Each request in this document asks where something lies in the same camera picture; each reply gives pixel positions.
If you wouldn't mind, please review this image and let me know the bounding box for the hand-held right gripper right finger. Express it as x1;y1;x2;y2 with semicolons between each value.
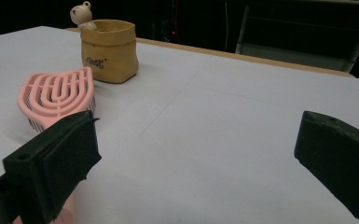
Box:
294;110;359;224

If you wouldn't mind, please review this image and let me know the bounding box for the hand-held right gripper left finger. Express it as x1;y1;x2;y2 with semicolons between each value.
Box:
2;109;103;224

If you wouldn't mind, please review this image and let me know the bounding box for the pink hairbrush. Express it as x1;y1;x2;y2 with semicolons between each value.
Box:
12;66;97;224

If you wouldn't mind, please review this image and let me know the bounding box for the tan pot with bear figure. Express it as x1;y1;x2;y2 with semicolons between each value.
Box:
69;0;140;84

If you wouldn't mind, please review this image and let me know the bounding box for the white table sheet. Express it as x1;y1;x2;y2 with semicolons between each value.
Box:
0;25;359;224

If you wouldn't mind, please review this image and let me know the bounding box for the grey metal stand frame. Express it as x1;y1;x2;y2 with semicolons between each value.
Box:
235;3;359;73

